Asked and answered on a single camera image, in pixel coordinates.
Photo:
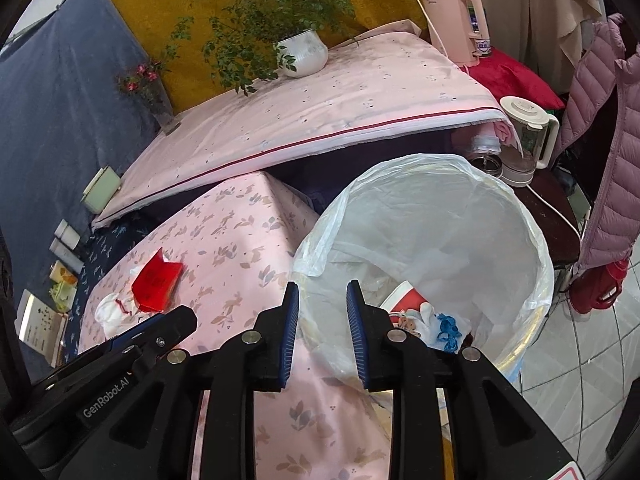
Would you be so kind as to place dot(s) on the mustard yellow backdrop cloth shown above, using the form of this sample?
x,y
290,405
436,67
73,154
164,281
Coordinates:
x,y
150,10

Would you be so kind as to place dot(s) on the white round jar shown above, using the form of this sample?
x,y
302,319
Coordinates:
x,y
67,234

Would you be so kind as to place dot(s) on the white flat printed box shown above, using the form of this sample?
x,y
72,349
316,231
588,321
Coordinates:
x,y
42,327

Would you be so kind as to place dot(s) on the pink down jacket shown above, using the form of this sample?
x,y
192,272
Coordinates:
x,y
610,160

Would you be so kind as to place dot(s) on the small metal pot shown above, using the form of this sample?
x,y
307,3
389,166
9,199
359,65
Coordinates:
x,y
485,163

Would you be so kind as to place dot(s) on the beige curtain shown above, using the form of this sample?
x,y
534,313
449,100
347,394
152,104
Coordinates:
x,y
550,0

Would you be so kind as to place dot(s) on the red packet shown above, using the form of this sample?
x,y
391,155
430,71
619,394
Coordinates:
x,y
157,285

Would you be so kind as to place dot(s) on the dark round side table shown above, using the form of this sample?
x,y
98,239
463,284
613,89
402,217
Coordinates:
x,y
545,220

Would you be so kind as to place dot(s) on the blue wrapper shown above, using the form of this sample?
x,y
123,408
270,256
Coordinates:
x,y
447,332

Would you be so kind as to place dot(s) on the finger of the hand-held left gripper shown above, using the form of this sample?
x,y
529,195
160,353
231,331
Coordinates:
x,y
160,330

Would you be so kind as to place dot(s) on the green paper packet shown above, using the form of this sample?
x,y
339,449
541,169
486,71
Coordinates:
x,y
62,294

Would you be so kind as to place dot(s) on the small yellow printed box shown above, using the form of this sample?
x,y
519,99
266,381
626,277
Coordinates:
x,y
63,273

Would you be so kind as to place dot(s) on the green plant in white pot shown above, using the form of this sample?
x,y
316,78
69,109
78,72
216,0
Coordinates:
x,y
302,52

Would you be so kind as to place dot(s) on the pink water dispenser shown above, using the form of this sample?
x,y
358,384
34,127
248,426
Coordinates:
x,y
450,25

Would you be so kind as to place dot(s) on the trash bin with white bag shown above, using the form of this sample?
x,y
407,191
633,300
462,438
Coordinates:
x,y
450,240

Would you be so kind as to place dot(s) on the pale green tissue box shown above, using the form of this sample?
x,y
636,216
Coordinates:
x,y
101,189

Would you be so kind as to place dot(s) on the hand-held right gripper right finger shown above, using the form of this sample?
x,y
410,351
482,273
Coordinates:
x,y
357,332

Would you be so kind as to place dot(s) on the navy floral cloth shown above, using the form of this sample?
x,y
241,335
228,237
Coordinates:
x,y
105,255

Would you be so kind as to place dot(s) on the red cloth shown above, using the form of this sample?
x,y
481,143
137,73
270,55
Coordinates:
x,y
510,77

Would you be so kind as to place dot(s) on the blue backdrop cloth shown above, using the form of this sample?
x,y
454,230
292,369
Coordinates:
x,y
60,110

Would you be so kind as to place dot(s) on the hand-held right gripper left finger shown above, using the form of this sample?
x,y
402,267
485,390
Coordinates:
x,y
290,332

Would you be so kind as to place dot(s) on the pink dotted sheet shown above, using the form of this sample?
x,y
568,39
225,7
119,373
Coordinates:
x,y
325,105

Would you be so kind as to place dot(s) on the glass vase with pink flowers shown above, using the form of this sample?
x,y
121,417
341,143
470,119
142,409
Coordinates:
x,y
162,110

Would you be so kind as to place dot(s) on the pink rabbit print tablecloth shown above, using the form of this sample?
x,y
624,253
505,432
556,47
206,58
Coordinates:
x,y
240,260

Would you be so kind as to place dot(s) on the red thermos flask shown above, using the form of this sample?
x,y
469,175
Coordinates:
x,y
600,285

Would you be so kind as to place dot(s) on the white electric kettle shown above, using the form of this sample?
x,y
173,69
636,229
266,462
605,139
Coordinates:
x,y
525,115

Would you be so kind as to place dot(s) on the red and cream sock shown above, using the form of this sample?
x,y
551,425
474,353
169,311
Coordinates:
x,y
407,300

